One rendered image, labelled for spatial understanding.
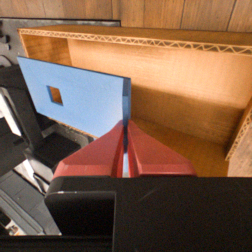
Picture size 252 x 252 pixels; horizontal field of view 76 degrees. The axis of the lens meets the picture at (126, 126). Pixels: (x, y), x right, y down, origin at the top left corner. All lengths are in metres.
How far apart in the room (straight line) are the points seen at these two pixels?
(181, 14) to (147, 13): 0.04
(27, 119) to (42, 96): 0.17
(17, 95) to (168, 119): 0.27
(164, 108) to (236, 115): 0.08
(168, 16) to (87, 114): 0.13
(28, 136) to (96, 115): 0.25
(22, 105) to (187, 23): 0.30
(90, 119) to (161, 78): 0.10
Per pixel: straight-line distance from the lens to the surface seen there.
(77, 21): 0.27
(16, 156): 0.65
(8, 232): 0.46
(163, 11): 0.20
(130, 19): 0.22
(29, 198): 6.09
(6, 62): 0.48
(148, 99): 0.22
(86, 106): 0.16
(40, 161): 0.40
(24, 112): 0.37
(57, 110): 0.20
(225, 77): 0.19
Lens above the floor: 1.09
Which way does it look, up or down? 43 degrees down
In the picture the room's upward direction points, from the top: 133 degrees counter-clockwise
